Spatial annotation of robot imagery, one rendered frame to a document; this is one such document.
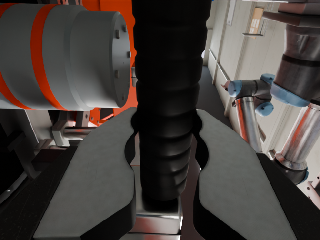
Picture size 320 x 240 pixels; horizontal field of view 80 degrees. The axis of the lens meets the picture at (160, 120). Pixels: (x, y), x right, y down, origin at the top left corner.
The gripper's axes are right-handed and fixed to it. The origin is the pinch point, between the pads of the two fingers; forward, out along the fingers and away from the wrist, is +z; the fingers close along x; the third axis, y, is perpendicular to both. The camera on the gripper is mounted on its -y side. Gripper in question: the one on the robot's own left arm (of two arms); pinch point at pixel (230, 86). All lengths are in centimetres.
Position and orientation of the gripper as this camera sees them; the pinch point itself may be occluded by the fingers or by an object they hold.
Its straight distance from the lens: 131.7
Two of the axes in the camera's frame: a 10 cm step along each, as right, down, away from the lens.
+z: -1.7, -5.4, 8.3
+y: 1.6, -8.4, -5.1
